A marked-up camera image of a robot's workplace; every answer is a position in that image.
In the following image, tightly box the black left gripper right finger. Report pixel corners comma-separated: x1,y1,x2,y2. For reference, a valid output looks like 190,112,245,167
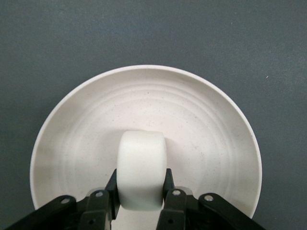
155,168,264,230

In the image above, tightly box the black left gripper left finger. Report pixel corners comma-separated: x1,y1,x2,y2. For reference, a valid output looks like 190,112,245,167
0,169,120,230

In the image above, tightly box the white steamed bun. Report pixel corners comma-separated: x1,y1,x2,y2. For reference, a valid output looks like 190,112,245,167
117,130,168,212

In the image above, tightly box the round cream speckled plate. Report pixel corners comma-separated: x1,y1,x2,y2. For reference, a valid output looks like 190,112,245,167
30,64,260,219

